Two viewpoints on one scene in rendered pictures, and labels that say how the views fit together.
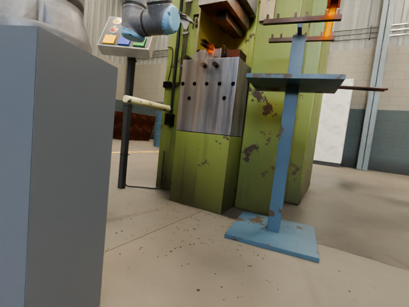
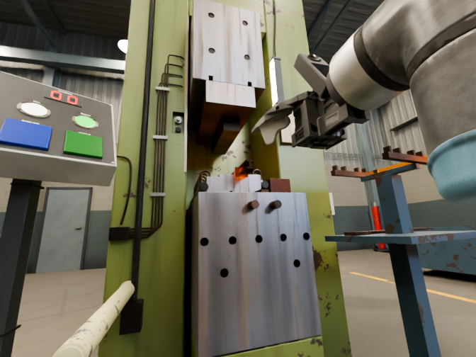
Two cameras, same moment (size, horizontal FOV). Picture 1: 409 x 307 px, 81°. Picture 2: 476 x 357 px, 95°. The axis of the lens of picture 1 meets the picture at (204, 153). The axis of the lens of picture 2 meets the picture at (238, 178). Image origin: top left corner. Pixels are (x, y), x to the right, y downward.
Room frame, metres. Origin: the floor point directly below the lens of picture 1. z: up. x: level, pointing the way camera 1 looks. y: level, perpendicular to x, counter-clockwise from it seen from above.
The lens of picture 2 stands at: (1.01, 0.57, 0.79)
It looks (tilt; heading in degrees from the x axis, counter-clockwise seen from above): 14 degrees up; 316
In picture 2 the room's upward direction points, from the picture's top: 2 degrees counter-clockwise
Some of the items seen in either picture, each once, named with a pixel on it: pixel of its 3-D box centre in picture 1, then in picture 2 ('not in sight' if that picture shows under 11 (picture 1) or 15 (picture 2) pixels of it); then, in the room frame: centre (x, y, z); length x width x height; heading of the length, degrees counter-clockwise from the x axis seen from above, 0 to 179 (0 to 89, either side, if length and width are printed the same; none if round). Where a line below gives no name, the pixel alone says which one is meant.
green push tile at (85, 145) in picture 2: (139, 42); (83, 146); (1.61, 0.50, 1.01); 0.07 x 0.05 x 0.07; 87
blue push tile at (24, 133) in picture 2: (125, 41); (26, 135); (1.62, 0.60, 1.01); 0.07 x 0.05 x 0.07; 87
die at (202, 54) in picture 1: (220, 64); (222, 193); (1.75, -0.04, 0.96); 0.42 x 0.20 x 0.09; 152
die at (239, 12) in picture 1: (226, 11); (220, 120); (1.75, -0.04, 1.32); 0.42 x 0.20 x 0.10; 152
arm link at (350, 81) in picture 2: not in sight; (370, 71); (1.06, 0.28, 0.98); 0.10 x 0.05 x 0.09; 62
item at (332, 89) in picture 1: (293, 83); (399, 236); (1.19, -0.39, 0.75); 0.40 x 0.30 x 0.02; 69
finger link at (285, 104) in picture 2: not in sight; (288, 110); (1.19, 0.26, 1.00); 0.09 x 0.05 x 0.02; 8
